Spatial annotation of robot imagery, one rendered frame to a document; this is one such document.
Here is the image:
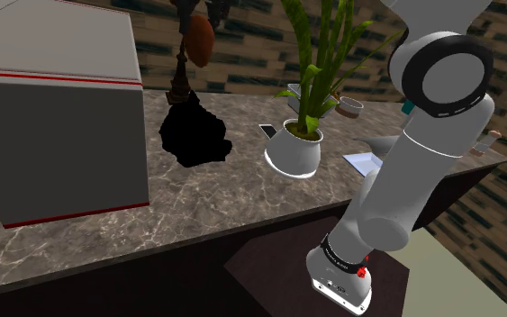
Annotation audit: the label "white cup brown band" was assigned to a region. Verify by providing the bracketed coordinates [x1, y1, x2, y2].
[334, 95, 366, 120]

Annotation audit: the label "brown ornate stand orange oval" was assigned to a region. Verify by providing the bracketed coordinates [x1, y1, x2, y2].
[165, 0, 217, 106]

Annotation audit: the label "dark robot stand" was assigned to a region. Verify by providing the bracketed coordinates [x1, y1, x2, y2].
[223, 214, 412, 317]

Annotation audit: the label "grey shallow bowl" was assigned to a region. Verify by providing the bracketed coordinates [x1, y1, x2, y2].
[352, 133, 402, 158]

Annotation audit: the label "black lumpy object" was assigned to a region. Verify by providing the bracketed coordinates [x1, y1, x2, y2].
[158, 89, 233, 168]

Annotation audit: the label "large grey box red stripes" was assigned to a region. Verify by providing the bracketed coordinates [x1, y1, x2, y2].
[0, 0, 151, 230]

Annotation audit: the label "grey rectangular tray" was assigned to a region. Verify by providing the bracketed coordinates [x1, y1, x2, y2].
[285, 82, 340, 116]

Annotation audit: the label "green plant in white pot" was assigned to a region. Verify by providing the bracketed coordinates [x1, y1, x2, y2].
[264, 0, 407, 181]

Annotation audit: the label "black phone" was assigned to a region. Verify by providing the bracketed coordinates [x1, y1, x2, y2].
[258, 123, 279, 141]

